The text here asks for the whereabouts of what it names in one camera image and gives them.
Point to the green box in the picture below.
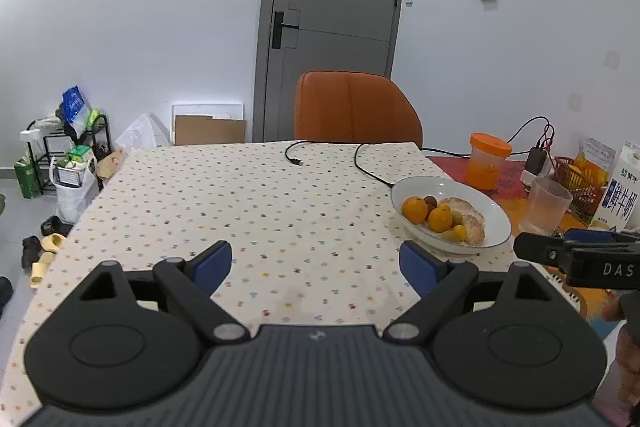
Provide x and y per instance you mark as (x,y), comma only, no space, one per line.
(77,154)

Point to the white plate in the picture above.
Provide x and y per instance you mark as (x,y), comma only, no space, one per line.
(495,214)

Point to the yellow snack bag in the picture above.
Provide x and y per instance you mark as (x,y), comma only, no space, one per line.
(587,172)

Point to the orange chair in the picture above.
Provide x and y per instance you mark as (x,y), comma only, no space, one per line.
(355,107)

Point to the person's right hand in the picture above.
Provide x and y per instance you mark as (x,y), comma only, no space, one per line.
(627,372)

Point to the green carton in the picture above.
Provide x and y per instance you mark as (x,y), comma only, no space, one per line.
(27,179)

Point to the large orange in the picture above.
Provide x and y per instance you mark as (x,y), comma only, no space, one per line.
(440,218)

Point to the white milk carton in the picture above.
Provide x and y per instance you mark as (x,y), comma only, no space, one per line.
(622,197)

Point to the white blue snack bag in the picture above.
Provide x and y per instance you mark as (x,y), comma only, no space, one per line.
(597,151)

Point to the brown paper bag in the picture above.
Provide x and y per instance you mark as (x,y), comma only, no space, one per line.
(109,164)

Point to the clear plastic cup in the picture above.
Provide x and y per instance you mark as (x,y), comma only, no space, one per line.
(542,209)

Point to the clear plastic bag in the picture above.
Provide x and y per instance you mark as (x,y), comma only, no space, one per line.
(142,134)

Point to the black metal rack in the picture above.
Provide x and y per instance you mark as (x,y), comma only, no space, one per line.
(102,129)

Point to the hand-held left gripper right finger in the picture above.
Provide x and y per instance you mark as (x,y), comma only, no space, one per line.
(421,269)

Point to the black shoe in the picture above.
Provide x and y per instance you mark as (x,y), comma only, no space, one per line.
(31,252)
(5,291)
(55,225)

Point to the black charger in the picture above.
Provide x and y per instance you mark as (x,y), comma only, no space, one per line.
(537,161)

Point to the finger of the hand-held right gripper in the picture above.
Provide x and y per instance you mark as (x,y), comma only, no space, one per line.
(590,235)
(540,249)

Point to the white power strip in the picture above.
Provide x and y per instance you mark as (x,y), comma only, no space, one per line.
(529,178)

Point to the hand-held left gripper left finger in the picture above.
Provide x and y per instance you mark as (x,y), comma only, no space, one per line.
(212,264)

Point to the yellow slipper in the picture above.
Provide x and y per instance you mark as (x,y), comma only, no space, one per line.
(41,269)
(52,242)

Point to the small red fruit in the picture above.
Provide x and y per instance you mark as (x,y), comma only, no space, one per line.
(430,200)

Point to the orange patterned table mat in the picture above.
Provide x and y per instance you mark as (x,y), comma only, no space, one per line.
(510,202)

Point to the orange lidded plastic cup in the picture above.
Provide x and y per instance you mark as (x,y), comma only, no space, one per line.
(486,167)

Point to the white board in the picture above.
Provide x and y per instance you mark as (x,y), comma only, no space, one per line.
(207,109)

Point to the small tangerine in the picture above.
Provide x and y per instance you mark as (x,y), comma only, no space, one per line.
(461,233)

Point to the white plastic bag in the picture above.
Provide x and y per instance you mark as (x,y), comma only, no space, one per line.
(72,202)

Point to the brown cardboard sheet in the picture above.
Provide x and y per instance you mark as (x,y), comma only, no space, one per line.
(210,131)

